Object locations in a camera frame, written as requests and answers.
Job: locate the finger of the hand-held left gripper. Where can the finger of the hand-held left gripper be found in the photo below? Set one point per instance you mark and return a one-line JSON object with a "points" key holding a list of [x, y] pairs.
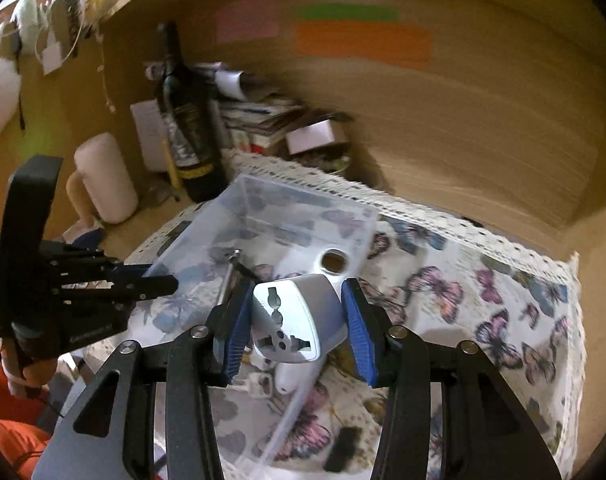
{"points": [[130, 270], [153, 287]]}

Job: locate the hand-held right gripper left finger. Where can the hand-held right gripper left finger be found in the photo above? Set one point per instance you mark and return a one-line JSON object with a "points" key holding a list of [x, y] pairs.
{"points": [[235, 340]]}

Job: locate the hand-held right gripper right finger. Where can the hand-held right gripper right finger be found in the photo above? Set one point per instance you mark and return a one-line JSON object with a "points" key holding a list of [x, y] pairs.
{"points": [[360, 340]]}

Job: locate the white silver travel adapter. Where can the white silver travel adapter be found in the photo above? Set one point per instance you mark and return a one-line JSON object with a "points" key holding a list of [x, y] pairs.
{"points": [[298, 320]]}

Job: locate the clear plastic storage box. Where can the clear plastic storage box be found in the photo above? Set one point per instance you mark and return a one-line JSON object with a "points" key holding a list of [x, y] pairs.
{"points": [[283, 215]]}

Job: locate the person's left hand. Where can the person's left hand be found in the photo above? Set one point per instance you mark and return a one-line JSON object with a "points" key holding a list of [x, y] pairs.
{"points": [[35, 372]]}

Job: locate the black usb stick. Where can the black usb stick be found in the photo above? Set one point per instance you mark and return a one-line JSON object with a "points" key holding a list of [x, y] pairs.
{"points": [[343, 447]]}

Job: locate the butterfly print tablecloth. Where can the butterfly print tablecloth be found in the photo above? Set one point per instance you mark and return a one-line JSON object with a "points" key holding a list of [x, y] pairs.
{"points": [[458, 285]]}

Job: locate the person's orange clothing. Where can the person's orange clothing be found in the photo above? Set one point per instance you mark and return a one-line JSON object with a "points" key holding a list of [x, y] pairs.
{"points": [[5, 430]]}

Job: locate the white paper card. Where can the white paper card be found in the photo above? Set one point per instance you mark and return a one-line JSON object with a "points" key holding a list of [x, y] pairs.
{"points": [[148, 135]]}

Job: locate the dark wine bottle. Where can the dark wine bottle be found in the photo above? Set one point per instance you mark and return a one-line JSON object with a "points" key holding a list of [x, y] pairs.
{"points": [[193, 130]]}

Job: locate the stack of books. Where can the stack of books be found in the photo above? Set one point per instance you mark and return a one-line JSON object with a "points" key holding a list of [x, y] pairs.
{"points": [[268, 120]]}

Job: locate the white fluffy puff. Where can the white fluffy puff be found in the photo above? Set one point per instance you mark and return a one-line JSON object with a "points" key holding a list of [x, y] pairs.
{"points": [[0, 95]]}

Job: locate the white hanging tag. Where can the white hanging tag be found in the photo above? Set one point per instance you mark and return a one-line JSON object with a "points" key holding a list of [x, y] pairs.
{"points": [[54, 59]]}

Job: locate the pink sticky note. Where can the pink sticky note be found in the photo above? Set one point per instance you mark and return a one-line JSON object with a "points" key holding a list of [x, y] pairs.
{"points": [[247, 21]]}

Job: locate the orange sticky note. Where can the orange sticky note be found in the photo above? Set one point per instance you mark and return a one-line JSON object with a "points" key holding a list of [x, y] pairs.
{"points": [[363, 45]]}

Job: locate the green sticky note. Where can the green sticky note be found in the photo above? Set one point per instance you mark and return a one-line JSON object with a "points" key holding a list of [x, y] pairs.
{"points": [[345, 13]]}

